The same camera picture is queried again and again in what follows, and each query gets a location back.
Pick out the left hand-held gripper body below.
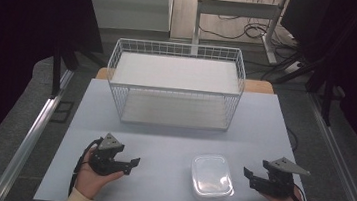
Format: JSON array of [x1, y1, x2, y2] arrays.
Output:
[[86, 131, 137, 180]]

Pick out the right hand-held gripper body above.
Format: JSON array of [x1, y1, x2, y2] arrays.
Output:
[[255, 154, 313, 201]]

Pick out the person's left hand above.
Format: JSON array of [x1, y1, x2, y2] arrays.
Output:
[[73, 143, 128, 201]]

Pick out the clear plastic lidded container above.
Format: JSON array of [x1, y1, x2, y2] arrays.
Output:
[[187, 151, 239, 201]]

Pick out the wooden table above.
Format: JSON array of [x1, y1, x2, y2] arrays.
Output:
[[94, 63, 276, 98]]

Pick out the black metal stand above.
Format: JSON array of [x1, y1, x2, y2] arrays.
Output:
[[46, 41, 110, 105], [266, 49, 351, 129]]

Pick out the white power strip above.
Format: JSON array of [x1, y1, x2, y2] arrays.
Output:
[[282, 58, 306, 76]]

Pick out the white panel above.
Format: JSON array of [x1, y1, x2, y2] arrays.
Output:
[[81, 0, 175, 36]]

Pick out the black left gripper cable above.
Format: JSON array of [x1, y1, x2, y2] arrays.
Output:
[[67, 134, 104, 200]]

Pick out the white wire shelf rack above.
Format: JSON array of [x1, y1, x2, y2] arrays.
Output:
[[101, 34, 250, 136]]

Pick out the black floor cables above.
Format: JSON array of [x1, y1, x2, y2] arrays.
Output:
[[195, 0, 309, 62]]

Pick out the white metal desk frame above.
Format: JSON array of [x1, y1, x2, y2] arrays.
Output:
[[189, 0, 293, 66]]

